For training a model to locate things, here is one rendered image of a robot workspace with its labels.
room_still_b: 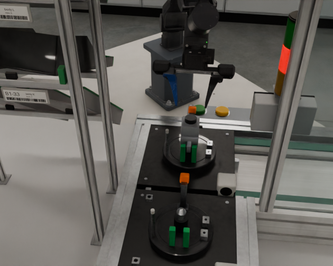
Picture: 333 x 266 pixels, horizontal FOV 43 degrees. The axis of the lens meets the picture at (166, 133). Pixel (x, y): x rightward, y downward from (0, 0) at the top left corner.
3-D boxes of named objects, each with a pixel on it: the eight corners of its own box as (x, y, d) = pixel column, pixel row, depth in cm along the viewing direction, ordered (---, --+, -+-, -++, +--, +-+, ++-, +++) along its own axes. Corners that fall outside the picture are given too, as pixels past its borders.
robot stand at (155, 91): (176, 80, 160) (176, 31, 148) (200, 97, 151) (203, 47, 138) (144, 93, 153) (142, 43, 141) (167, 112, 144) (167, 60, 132)
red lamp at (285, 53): (277, 62, 80) (281, 38, 77) (303, 63, 80) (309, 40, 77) (279, 75, 77) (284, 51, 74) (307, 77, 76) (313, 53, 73)
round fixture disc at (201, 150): (165, 136, 117) (165, 131, 115) (216, 140, 115) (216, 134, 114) (159, 171, 106) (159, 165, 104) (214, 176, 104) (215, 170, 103)
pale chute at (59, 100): (77, 116, 121) (81, 102, 121) (120, 124, 118) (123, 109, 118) (26, 96, 93) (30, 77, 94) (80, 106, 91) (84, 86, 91)
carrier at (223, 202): (136, 194, 102) (133, 156, 94) (234, 202, 100) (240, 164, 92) (115, 283, 84) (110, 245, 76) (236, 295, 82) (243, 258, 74)
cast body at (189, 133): (182, 131, 110) (183, 109, 105) (199, 132, 109) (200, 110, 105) (179, 152, 103) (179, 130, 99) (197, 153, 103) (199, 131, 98)
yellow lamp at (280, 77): (273, 84, 84) (277, 62, 81) (298, 85, 83) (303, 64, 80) (275, 98, 80) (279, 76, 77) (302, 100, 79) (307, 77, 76)
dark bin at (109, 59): (65, 58, 107) (67, 29, 105) (113, 66, 104) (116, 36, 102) (-6, 66, 80) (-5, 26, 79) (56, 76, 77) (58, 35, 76)
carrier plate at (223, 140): (150, 130, 122) (150, 124, 121) (233, 135, 120) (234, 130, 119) (137, 189, 104) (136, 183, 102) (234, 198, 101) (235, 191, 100)
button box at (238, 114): (187, 119, 134) (188, 103, 131) (253, 123, 133) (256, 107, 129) (185, 132, 129) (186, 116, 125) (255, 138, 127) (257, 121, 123)
